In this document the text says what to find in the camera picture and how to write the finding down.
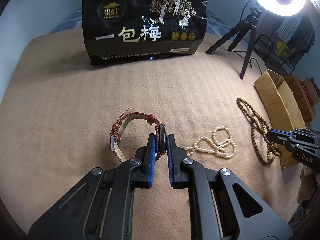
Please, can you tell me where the beige blanket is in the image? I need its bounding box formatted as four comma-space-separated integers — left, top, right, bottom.
0, 27, 301, 240

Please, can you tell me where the black metal rack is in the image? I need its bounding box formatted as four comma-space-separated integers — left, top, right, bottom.
254, 34, 297, 75

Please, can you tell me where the cardboard box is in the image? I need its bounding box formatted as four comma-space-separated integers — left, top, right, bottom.
254, 70, 306, 168

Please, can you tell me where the white gloved right hand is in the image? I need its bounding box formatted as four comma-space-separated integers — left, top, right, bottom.
297, 165, 319, 203

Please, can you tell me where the white pearl necklace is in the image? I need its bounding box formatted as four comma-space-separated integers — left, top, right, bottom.
185, 126, 237, 159

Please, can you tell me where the red strap wristwatch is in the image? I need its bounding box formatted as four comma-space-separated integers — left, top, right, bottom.
110, 107, 167, 163

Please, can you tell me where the black power cable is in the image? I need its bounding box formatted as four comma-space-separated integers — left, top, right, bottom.
233, 49, 263, 72

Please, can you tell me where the black tripod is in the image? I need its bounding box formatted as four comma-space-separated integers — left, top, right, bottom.
206, 7, 261, 79

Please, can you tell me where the black snack bag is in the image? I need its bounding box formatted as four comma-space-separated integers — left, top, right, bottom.
82, 0, 207, 66

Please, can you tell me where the brown wooden bead necklace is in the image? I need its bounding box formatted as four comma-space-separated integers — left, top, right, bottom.
236, 97, 283, 166

